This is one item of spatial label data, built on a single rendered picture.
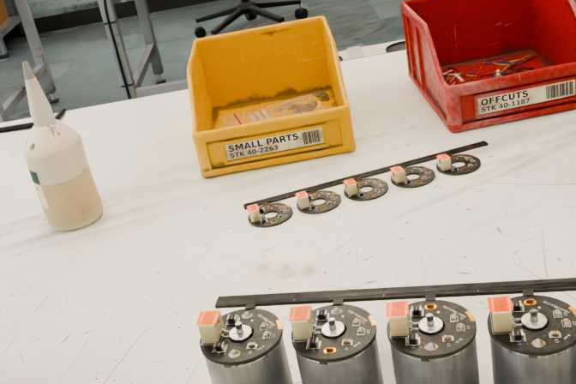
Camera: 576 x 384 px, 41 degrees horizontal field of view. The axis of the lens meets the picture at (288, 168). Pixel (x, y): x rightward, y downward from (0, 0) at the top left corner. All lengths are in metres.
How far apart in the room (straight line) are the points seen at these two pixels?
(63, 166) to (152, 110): 0.19
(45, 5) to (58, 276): 4.45
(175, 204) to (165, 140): 0.11
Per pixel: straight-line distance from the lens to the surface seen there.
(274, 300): 0.24
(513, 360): 0.22
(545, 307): 0.23
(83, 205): 0.46
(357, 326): 0.23
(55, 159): 0.45
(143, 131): 0.59
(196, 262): 0.40
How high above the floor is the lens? 0.95
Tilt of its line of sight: 25 degrees down
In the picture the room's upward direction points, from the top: 11 degrees counter-clockwise
